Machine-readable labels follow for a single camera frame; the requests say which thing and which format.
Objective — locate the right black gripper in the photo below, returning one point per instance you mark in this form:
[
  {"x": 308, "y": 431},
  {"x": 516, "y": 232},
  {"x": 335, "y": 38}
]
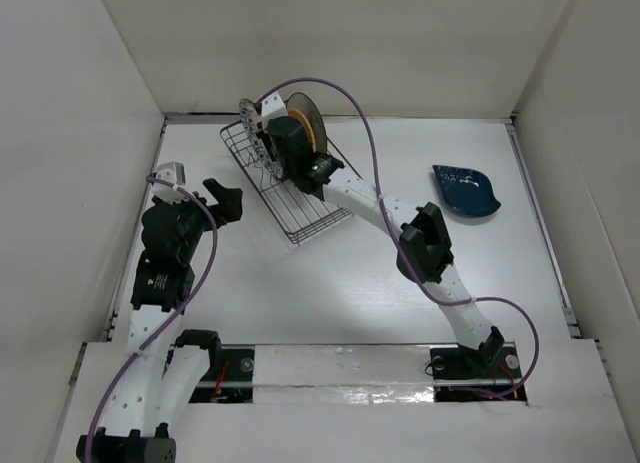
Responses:
[{"x": 268, "y": 137}]

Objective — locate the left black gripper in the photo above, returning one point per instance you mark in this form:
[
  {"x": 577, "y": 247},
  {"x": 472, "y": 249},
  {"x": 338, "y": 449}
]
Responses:
[{"x": 227, "y": 208}]

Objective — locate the woven bamboo round plate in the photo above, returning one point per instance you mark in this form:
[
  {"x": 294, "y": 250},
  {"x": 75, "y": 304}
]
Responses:
[{"x": 300, "y": 117}]

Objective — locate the beige plate with tree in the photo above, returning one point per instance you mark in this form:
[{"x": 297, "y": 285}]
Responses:
[{"x": 304, "y": 103}]

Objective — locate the blue floral white plate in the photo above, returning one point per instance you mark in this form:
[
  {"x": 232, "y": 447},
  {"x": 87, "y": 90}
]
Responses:
[{"x": 257, "y": 140}]

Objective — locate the dark blue leaf plate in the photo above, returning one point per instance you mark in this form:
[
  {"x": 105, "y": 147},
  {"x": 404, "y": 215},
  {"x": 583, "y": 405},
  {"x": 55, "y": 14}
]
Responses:
[{"x": 467, "y": 192}]

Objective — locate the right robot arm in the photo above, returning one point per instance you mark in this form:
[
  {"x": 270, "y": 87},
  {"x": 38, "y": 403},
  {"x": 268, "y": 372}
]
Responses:
[{"x": 422, "y": 241}]

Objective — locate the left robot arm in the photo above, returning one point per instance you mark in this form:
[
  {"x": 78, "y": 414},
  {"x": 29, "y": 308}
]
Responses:
[{"x": 137, "y": 416}]

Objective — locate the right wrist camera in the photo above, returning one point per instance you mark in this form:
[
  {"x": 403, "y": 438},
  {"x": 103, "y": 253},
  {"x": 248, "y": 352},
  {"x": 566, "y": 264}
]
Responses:
[{"x": 272, "y": 106}]

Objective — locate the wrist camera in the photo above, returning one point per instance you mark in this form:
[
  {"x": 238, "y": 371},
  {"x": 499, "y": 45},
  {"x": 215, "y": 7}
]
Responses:
[
  {"x": 167, "y": 179},
  {"x": 272, "y": 106}
]

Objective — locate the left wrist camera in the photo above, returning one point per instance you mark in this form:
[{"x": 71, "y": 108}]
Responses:
[{"x": 167, "y": 179}]

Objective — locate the grey wire dish rack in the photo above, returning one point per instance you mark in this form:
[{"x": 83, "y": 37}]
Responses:
[{"x": 299, "y": 216}]

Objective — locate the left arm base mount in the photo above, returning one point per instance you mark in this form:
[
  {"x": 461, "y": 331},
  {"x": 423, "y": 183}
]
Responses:
[{"x": 230, "y": 381}]

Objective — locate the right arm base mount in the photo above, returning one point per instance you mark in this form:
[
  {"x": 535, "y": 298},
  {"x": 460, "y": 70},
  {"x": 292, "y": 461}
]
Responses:
[{"x": 459, "y": 377}]

